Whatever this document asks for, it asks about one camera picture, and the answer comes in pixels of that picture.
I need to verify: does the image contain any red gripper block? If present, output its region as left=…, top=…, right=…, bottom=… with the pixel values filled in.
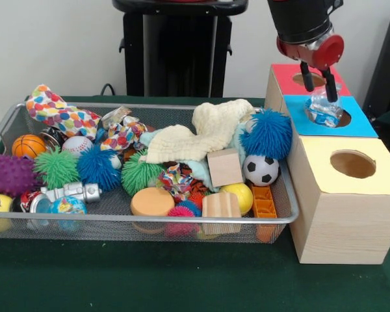
left=276, top=34, right=345, bottom=102

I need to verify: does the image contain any cream waffle cloth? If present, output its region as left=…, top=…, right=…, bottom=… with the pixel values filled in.
left=145, top=98, right=257, bottom=164

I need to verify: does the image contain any colourful polka dot cloth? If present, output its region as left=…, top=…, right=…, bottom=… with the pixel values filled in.
left=25, top=84, right=102, bottom=139

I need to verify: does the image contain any shallow clear mesh bin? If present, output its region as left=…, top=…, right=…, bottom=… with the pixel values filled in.
left=0, top=101, right=300, bottom=244

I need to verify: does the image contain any black chair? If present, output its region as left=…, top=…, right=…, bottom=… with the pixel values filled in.
left=362, top=5, right=390, bottom=123

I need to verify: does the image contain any large blue spiky ball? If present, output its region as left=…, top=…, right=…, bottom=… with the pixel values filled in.
left=239, top=109, right=293, bottom=161

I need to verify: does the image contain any small soccer ball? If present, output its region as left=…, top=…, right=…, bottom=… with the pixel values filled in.
left=242, top=154, right=281, bottom=187

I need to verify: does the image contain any plain wooden cube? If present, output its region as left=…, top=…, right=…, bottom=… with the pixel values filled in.
left=207, top=148, right=244, bottom=188

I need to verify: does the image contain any yellow tennis ball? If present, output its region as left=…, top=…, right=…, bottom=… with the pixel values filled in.
left=219, top=183, right=254, bottom=216

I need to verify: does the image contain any mint green waffle cloth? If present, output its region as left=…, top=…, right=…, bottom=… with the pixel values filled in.
left=138, top=126, right=257, bottom=193

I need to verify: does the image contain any blue globe ball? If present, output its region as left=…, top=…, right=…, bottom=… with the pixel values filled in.
left=48, top=196, right=88, bottom=215

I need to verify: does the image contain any purple spiky toy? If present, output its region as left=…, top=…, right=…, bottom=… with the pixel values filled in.
left=0, top=155, right=44, bottom=198

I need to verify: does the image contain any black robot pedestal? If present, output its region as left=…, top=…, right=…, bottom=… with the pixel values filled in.
left=112, top=0, right=250, bottom=98

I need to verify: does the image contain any black cable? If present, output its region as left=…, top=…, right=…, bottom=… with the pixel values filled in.
left=99, top=83, right=118, bottom=97

